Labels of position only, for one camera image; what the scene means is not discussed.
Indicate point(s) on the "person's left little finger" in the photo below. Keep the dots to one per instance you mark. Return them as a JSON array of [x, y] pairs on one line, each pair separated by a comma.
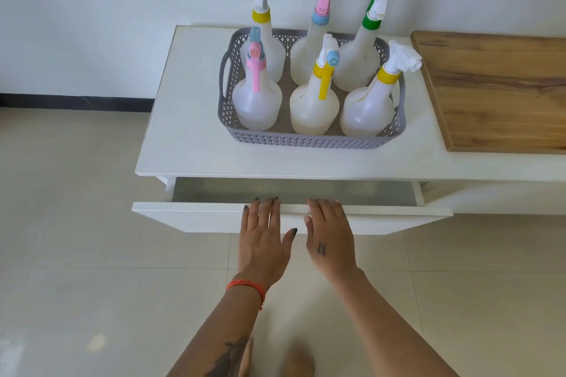
[[245, 220]]

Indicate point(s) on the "black skirting board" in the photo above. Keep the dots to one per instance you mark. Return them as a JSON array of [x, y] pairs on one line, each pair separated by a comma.
[[75, 102]]

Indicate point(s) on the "brown wooden board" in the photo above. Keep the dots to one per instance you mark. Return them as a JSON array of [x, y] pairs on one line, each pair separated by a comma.
[[495, 94]]

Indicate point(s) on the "grey perforated plastic basket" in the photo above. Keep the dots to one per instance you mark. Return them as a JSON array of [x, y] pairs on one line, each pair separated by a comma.
[[287, 140]]

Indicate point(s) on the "person's left forearm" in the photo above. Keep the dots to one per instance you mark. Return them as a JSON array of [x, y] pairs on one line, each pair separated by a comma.
[[221, 337]]

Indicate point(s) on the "person's right hand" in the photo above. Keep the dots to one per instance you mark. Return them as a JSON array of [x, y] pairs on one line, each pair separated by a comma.
[[329, 248]]

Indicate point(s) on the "person's left middle finger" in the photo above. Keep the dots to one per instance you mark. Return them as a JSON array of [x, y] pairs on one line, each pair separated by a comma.
[[265, 215]]

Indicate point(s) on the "person's right thumb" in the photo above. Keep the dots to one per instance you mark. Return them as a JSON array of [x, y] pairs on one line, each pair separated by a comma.
[[308, 231]]

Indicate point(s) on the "white cabinet drawer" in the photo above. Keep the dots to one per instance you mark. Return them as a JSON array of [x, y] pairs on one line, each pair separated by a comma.
[[199, 217]]

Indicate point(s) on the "group of white spray bottles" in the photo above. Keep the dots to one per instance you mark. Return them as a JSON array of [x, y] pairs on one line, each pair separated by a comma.
[[256, 102]]

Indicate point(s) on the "person's right forearm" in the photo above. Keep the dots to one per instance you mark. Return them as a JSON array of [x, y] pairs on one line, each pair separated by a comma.
[[389, 332]]

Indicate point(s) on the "white low cabinet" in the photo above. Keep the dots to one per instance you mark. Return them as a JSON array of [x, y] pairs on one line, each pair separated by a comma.
[[185, 125]]

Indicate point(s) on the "person's left hand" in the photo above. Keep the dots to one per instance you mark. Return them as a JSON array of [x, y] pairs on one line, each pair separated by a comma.
[[261, 248]]

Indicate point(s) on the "person's left thumb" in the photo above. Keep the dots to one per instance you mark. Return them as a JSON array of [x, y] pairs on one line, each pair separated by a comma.
[[289, 242]]

